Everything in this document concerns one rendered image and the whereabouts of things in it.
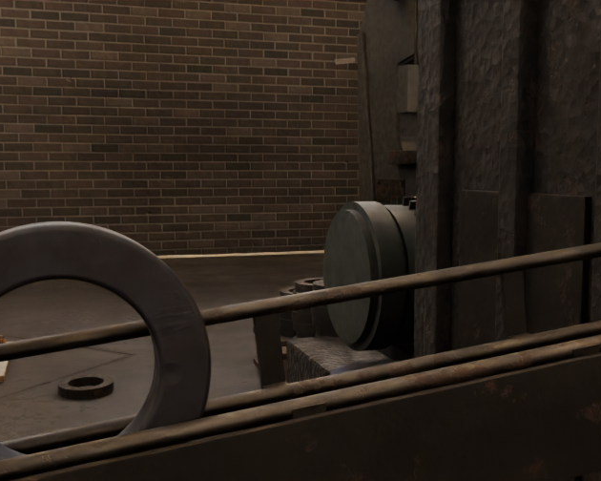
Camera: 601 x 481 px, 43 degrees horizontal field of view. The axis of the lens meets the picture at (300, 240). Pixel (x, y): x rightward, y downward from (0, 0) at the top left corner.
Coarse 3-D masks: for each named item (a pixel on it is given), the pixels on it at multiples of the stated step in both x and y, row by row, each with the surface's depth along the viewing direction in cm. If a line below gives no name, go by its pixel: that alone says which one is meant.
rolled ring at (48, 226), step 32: (32, 224) 46; (64, 224) 45; (0, 256) 44; (32, 256) 44; (64, 256) 45; (96, 256) 45; (128, 256) 46; (0, 288) 44; (128, 288) 46; (160, 288) 47; (160, 320) 47; (192, 320) 47; (160, 352) 47; (192, 352) 48; (160, 384) 47; (192, 384) 48; (160, 416) 47; (192, 416) 48; (0, 448) 47
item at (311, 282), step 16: (288, 288) 289; (304, 288) 256; (320, 288) 232; (288, 320) 279; (304, 320) 256; (320, 320) 234; (288, 336) 280; (304, 336) 257; (320, 336) 237; (336, 336) 233
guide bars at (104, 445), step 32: (544, 352) 53; (576, 352) 54; (384, 384) 50; (416, 384) 50; (448, 384) 51; (224, 416) 47; (256, 416) 47; (288, 416) 48; (64, 448) 44; (96, 448) 44; (128, 448) 45; (0, 480) 43
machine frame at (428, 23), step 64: (448, 0) 119; (512, 0) 100; (576, 0) 92; (448, 64) 120; (512, 64) 101; (576, 64) 93; (448, 128) 121; (512, 128) 101; (576, 128) 93; (448, 192) 122; (512, 192) 101; (576, 192) 93; (448, 256) 124; (512, 256) 102; (448, 320) 125; (576, 320) 92
